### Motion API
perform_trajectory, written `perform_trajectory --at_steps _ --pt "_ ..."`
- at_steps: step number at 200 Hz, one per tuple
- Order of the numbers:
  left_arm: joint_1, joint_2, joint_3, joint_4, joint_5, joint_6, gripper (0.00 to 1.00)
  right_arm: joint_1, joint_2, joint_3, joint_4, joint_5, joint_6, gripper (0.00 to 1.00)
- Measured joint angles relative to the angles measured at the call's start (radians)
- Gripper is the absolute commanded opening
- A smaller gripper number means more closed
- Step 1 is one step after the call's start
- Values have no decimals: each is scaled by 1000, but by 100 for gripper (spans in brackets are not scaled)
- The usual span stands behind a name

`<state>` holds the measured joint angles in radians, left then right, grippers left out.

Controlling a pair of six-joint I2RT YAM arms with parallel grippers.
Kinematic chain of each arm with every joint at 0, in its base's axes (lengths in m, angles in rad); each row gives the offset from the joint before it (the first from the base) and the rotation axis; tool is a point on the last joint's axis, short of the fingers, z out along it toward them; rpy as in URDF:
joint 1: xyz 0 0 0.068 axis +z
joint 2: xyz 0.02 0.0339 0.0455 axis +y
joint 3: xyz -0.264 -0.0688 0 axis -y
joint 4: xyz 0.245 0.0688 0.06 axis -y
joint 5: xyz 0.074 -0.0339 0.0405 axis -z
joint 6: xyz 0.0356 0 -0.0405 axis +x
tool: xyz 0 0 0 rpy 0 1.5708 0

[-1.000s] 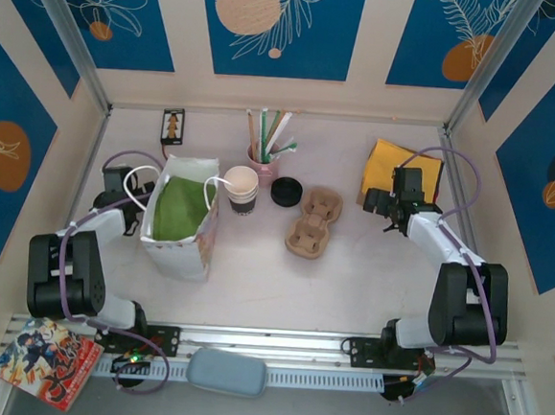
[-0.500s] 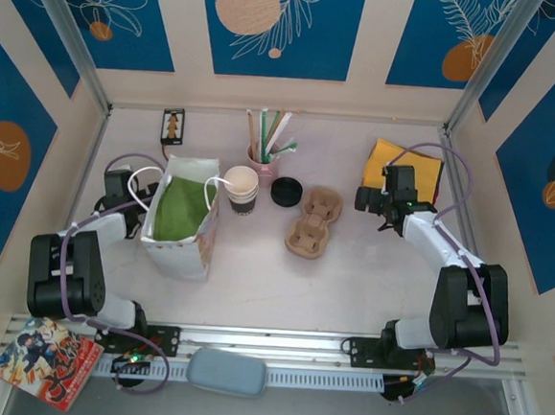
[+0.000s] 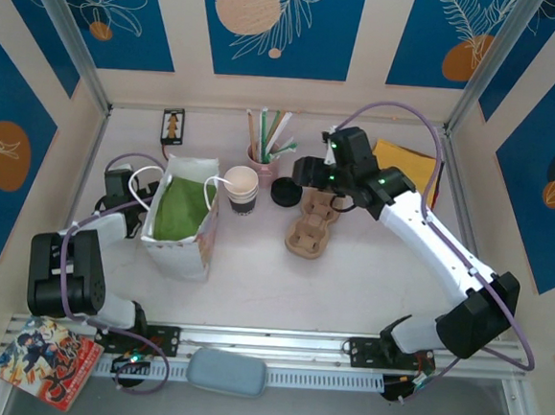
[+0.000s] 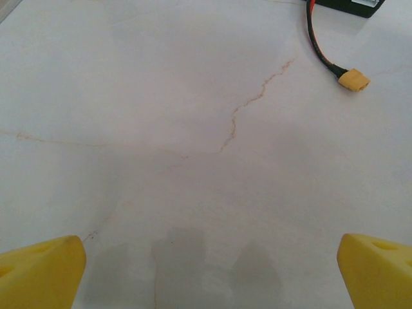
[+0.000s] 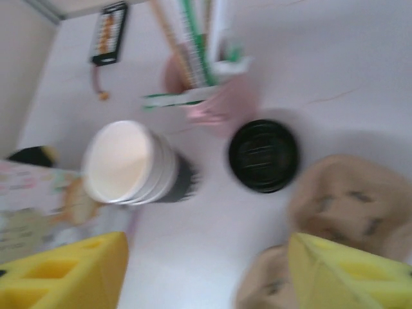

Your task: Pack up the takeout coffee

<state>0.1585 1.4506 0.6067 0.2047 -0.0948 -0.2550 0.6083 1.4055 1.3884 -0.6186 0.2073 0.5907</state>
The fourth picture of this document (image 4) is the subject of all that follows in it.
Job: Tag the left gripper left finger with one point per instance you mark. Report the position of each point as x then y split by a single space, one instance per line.
38 277

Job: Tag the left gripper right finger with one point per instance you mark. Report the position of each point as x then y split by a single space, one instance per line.
380 280

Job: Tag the small black orange card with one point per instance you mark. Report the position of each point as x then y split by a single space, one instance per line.
354 8

